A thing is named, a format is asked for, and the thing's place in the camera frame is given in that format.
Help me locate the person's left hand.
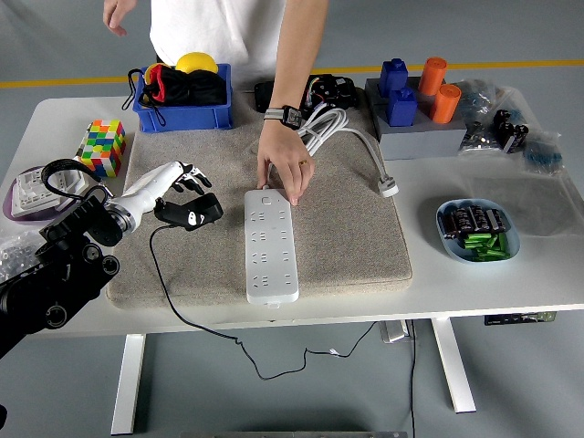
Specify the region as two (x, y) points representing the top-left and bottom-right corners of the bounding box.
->
(255, 119), (316, 206)

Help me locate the person's right hand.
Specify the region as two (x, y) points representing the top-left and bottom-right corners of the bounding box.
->
(102, 0), (140, 37)

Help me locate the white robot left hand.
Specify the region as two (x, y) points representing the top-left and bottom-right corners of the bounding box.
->
(119, 160), (214, 232)

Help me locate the black power adapter with cord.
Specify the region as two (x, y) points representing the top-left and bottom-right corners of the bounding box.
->
(149, 193), (380, 381)

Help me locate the white power strip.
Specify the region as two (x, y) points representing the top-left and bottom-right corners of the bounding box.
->
(244, 188), (301, 309)

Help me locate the black wristwatch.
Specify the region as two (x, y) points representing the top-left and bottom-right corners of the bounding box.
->
(263, 104), (303, 128)

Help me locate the colourful puzzle cube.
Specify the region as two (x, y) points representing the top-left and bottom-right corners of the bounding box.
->
(75, 119), (127, 179)

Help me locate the blue plastic bin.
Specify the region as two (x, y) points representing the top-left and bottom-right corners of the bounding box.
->
(131, 62), (234, 133)

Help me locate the black electronic device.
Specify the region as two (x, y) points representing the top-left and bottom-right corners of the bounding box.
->
(253, 72), (360, 113)

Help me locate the person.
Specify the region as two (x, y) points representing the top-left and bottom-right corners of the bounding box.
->
(149, 0), (293, 86)

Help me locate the yellow ball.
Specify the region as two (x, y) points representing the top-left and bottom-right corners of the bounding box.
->
(175, 52), (219, 75)

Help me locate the grey-brown mat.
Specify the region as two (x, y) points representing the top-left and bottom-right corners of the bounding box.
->
(106, 90), (414, 310)

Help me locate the blue peg block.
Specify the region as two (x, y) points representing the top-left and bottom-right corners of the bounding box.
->
(385, 87), (419, 128)
(378, 57), (409, 98)

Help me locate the purple dish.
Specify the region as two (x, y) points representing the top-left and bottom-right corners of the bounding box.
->
(2, 166), (92, 224)

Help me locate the grey block base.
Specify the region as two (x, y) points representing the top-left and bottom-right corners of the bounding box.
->
(364, 76), (469, 161)

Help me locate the clear bag of silver screws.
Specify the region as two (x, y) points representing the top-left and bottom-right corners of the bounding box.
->
(0, 230), (47, 284)

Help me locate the orange cylinder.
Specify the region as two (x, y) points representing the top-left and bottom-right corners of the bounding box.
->
(428, 83), (463, 124)
(418, 57), (447, 96)

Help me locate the clear bag of dark screws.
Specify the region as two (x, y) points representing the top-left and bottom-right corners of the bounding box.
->
(457, 120), (501, 156)

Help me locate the black capacitors pile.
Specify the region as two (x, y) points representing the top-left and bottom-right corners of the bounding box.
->
(440, 204), (510, 241)

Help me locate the white table leg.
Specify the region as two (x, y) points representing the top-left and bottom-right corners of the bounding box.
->
(110, 334), (147, 435)
(431, 318), (478, 415)

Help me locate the clear bag of blue parts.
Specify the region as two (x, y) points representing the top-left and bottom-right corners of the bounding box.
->
(455, 78), (501, 115)
(521, 130), (565, 177)

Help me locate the green components pile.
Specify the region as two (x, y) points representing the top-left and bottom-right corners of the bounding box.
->
(463, 232), (511, 262)

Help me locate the clear bag of black capacitors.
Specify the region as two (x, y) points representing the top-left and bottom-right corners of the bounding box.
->
(491, 108), (530, 154)

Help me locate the light blue dish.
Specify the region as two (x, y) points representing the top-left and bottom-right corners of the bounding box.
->
(435, 197), (521, 265)

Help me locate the large clear plastic bag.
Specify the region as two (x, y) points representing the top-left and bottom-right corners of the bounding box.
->
(464, 166), (584, 238)

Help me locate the black table control panel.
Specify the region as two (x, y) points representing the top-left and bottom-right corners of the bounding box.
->
(484, 311), (558, 327)

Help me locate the black drawstring bag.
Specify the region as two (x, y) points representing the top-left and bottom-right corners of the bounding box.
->
(121, 63), (228, 127)

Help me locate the white power strip cord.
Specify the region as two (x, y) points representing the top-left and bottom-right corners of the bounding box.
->
(264, 108), (401, 198)

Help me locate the silver metal bracket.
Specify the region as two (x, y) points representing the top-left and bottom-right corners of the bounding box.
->
(378, 320), (411, 344)

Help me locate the black hanging cable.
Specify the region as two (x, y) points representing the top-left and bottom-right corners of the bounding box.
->
(407, 318), (418, 438)

